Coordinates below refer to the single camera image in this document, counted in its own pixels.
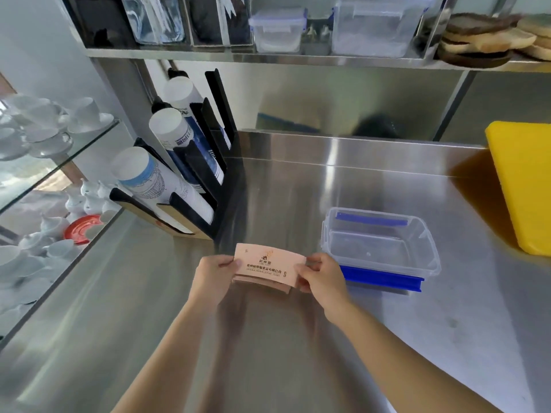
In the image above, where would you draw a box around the person's left hand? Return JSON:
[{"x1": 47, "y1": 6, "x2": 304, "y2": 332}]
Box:
[{"x1": 188, "y1": 254, "x2": 243, "y2": 307}]

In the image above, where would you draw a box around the person's right hand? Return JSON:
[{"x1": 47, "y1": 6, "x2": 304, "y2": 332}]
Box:
[{"x1": 294, "y1": 252, "x2": 354, "y2": 326}]

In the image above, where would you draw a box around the stack of pink cup sleeves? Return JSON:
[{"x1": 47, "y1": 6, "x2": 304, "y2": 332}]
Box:
[{"x1": 232, "y1": 243, "x2": 307, "y2": 295}]

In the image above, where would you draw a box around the person's left forearm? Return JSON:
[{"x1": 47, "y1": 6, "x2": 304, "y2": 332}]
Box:
[{"x1": 111, "y1": 296, "x2": 225, "y2": 413}]

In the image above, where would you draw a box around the person's right forearm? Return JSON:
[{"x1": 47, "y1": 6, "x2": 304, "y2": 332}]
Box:
[{"x1": 324, "y1": 302, "x2": 505, "y2": 413}]

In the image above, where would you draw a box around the clear container with blue clips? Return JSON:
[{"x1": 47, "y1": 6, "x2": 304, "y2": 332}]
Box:
[{"x1": 320, "y1": 206, "x2": 442, "y2": 293}]

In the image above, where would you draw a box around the black cup dispenser rack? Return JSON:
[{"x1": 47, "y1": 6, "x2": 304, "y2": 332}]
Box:
[{"x1": 109, "y1": 68, "x2": 240, "y2": 241}]

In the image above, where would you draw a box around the wide stack of paper cups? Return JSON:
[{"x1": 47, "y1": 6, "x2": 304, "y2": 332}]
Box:
[{"x1": 110, "y1": 146, "x2": 215, "y2": 235}]

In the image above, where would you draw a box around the medium stack of paper cups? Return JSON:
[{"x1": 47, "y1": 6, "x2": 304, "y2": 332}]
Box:
[{"x1": 148, "y1": 108, "x2": 225, "y2": 195}]

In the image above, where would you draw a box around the red round lid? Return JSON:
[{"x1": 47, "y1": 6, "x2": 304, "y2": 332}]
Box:
[{"x1": 63, "y1": 214, "x2": 104, "y2": 246}]

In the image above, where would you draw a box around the narrow stack of paper cups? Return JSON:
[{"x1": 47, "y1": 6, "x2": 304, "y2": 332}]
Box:
[{"x1": 163, "y1": 76, "x2": 233, "y2": 151}]

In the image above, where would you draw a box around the glass shelf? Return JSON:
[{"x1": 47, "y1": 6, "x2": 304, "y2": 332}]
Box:
[{"x1": 0, "y1": 118, "x2": 121, "y2": 212}]

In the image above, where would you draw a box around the stainless steel shelf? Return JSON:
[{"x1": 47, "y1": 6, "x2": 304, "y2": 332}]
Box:
[{"x1": 84, "y1": 46, "x2": 551, "y2": 74}]

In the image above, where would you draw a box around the yellow cutting board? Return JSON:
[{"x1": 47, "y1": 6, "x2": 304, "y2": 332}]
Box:
[{"x1": 485, "y1": 120, "x2": 551, "y2": 257}]

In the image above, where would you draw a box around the group of white cups and saucers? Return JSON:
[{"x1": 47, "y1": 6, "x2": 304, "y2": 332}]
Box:
[{"x1": 0, "y1": 93, "x2": 115, "y2": 162}]

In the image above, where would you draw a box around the small clear lidded container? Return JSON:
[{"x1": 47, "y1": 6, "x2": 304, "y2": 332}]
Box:
[{"x1": 248, "y1": 7, "x2": 308, "y2": 54}]

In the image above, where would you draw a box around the large clear lidded container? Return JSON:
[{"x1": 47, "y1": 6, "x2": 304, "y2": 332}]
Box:
[{"x1": 331, "y1": 0, "x2": 436, "y2": 59}]

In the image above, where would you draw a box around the clear plastic packet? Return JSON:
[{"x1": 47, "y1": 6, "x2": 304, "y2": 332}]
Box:
[{"x1": 120, "y1": 0, "x2": 186, "y2": 45}]

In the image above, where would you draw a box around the dark wooden plate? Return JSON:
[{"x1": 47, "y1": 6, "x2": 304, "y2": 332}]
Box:
[{"x1": 436, "y1": 42, "x2": 515, "y2": 69}]

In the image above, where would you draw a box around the clear acrylic organizer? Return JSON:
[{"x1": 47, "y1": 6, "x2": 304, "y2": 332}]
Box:
[{"x1": 62, "y1": 0, "x2": 255, "y2": 51}]

